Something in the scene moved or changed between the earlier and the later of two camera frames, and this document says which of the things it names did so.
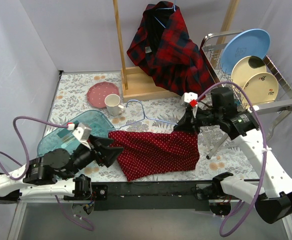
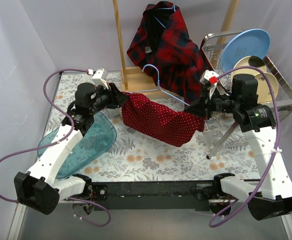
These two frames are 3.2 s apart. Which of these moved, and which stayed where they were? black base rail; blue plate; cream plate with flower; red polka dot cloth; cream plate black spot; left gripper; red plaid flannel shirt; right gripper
Moved: left gripper; right gripper; red polka dot cloth
Stayed: blue plate; cream plate with flower; black base rail; cream plate black spot; red plaid flannel shirt
